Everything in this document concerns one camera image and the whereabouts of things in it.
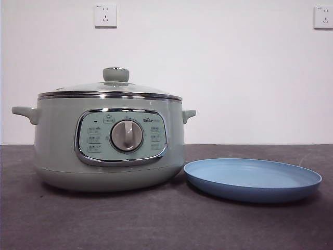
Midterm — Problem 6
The glass lid with green knob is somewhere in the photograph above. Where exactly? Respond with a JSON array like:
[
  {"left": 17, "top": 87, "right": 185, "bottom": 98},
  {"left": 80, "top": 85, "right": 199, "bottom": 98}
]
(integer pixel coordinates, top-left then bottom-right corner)
[{"left": 38, "top": 67, "right": 183, "bottom": 99}]

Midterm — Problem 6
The blue round plate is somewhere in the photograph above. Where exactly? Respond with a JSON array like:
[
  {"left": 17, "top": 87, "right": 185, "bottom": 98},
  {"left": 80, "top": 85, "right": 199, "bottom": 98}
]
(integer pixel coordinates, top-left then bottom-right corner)
[{"left": 183, "top": 158, "right": 323, "bottom": 204}]

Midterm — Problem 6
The pale green electric steamer pot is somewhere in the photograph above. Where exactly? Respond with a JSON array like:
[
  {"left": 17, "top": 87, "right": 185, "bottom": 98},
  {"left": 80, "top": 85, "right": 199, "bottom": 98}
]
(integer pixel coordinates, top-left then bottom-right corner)
[{"left": 11, "top": 95, "right": 197, "bottom": 193}]

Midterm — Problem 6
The white wall socket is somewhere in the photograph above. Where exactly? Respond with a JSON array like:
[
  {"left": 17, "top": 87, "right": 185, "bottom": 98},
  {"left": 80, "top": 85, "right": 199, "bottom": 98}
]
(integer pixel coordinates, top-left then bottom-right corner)
[
  {"left": 94, "top": 4, "right": 118, "bottom": 29},
  {"left": 313, "top": 5, "right": 333, "bottom": 30}
]

